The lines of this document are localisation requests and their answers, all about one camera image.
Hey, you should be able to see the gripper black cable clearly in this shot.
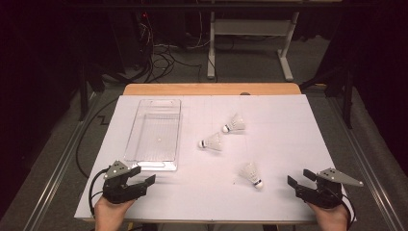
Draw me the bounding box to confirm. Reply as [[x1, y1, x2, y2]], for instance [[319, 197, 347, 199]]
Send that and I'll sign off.
[[340, 198, 357, 231], [75, 97, 119, 220]]

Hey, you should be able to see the white table sheet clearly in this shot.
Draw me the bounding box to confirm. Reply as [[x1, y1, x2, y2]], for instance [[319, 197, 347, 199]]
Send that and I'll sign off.
[[74, 93, 354, 224]]

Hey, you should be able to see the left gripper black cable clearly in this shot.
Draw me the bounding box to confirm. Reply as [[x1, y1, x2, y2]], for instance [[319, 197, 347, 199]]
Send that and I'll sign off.
[[75, 97, 119, 220]]

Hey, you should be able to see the black metal stand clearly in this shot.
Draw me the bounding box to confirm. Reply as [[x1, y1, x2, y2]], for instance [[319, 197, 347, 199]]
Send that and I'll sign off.
[[76, 64, 107, 122], [299, 64, 355, 129]]

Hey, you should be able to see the person's right hand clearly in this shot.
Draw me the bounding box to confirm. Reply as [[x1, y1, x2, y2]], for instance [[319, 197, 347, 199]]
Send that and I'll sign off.
[[307, 202, 350, 231]]

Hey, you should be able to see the tangle of floor cables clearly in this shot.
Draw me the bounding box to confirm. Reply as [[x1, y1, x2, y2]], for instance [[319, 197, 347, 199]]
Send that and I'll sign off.
[[138, 13, 206, 85]]

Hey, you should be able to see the person's left hand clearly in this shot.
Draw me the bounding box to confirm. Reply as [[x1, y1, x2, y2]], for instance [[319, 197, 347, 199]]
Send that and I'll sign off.
[[93, 195, 136, 231]]

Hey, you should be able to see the white metal desk frame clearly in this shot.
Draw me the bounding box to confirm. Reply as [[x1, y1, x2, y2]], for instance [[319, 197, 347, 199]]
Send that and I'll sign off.
[[206, 11, 294, 82]]

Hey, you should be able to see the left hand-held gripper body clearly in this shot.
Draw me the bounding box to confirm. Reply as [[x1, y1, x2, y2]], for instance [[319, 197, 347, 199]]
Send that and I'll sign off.
[[102, 160, 149, 205]]

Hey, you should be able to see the aluminium floor rail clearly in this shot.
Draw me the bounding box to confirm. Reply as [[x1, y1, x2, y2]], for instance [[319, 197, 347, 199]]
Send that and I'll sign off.
[[20, 90, 104, 231], [325, 94, 408, 231]]

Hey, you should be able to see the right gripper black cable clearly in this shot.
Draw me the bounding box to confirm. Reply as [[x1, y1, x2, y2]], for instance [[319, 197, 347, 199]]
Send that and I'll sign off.
[[340, 198, 357, 231]]

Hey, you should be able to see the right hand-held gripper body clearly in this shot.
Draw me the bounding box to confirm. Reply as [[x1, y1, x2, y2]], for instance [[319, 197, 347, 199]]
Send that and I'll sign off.
[[295, 167, 365, 210]]

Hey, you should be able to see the clear plastic container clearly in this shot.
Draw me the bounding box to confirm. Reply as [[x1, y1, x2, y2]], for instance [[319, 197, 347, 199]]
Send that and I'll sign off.
[[123, 98, 183, 172]]

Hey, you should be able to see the dark equipment with red light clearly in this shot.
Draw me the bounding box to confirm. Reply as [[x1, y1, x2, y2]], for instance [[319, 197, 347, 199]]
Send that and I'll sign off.
[[107, 9, 154, 70]]

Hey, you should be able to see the white feather shuttlecock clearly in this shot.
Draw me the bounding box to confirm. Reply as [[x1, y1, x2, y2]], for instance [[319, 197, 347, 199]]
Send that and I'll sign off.
[[238, 162, 264, 190], [197, 132, 224, 152], [221, 113, 247, 134]]

